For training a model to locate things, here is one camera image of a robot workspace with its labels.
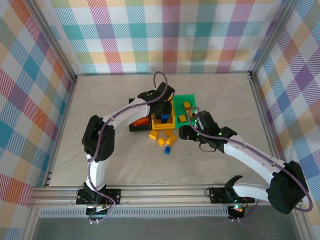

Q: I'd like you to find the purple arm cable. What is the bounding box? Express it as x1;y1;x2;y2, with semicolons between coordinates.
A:
188;106;313;223
86;71;169;225

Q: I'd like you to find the aluminium table side rail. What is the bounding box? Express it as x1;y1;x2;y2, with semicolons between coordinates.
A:
43;74;80;188
248;72;288;186

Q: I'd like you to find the green controller circuit board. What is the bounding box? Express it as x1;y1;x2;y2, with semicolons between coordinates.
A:
227;204;245;216
86;204;112;216

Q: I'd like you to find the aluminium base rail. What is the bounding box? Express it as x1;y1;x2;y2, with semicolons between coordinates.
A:
27;184;305;209

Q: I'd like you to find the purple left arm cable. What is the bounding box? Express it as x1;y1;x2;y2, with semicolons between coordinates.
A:
86;71;169;225

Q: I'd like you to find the grey slotted cable duct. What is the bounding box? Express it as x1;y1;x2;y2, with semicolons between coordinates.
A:
39;209;230;218

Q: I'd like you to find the green plastic bin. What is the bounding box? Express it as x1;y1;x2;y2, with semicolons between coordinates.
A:
173;93;198;129

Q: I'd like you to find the yellow plastic bin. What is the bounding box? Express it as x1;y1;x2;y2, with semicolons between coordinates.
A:
149;96;177;131

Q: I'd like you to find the black plastic bin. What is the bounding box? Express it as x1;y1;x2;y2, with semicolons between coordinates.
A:
128;97;152;133

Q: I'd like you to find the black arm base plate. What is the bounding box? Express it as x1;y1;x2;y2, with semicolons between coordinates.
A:
208;186;256;204
75;188;123;205

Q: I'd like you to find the aluminium frame post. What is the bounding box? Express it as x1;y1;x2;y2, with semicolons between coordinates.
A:
249;0;301;78
26;0;79;85

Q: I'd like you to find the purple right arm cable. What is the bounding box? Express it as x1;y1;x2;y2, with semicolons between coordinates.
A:
188;106;313;223

